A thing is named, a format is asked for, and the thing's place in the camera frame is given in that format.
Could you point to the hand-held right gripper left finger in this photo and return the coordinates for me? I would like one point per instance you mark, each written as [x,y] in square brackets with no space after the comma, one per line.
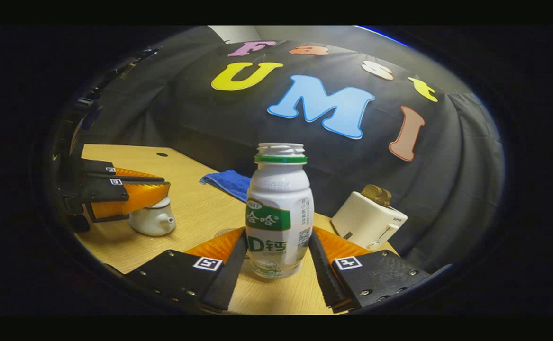
[226,279]

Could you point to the white green label water bottle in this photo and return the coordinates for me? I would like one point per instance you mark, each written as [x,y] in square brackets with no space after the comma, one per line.
[278,189]

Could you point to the white ceramic teacup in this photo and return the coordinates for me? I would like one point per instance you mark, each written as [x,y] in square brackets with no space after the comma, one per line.
[150,222]

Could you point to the black backdrop cloth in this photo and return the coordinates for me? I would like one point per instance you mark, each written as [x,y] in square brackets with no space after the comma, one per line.
[304,151]

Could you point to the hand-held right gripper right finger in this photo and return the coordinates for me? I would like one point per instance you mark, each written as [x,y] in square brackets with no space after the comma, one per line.
[326,279]

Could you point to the brown toast slice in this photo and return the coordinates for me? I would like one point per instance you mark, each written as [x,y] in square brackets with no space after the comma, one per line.
[385,199]
[370,192]

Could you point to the white toaster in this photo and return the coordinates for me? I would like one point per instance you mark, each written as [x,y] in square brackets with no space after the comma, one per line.
[364,222]

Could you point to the white teacup lid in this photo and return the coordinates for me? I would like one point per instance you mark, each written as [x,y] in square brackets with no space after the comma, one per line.
[162,203]

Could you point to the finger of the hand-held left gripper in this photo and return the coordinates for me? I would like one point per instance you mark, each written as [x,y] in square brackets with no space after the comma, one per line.
[96,168]
[96,189]

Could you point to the blue folded towel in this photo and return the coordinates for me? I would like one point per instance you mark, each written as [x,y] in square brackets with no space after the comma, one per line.
[229,182]

